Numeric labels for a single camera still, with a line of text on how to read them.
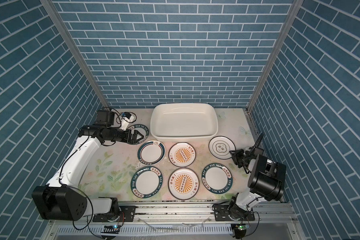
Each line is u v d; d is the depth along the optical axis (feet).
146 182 2.76
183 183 2.72
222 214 2.41
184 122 3.70
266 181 1.53
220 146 3.25
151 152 3.16
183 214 2.47
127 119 2.38
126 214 2.41
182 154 3.10
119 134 2.17
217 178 2.86
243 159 2.84
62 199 1.26
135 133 2.30
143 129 3.56
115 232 2.36
